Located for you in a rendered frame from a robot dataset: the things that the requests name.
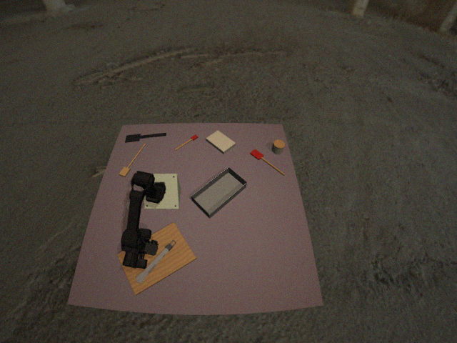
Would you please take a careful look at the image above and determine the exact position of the red spatula with wooden handle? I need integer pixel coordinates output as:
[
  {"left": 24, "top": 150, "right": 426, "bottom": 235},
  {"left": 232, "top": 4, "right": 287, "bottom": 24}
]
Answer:
[{"left": 250, "top": 149, "right": 285, "bottom": 175}]

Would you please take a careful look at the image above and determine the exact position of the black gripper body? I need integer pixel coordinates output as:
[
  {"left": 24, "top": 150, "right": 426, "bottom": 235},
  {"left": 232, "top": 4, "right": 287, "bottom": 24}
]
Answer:
[{"left": 136, "top": 228, "right": 152, "bottom": 269}]

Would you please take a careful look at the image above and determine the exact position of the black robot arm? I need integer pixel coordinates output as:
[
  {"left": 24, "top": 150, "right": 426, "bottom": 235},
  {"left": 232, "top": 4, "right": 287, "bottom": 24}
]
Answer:
[{"left": 121, "top": 171, "right": 166, "bottom": 269}]

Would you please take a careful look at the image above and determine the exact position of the black spatula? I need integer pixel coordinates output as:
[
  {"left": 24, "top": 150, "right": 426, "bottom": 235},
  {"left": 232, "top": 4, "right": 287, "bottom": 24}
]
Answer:
[{"left": 125, "top": 133, "right": 166, "bottom": 143}]

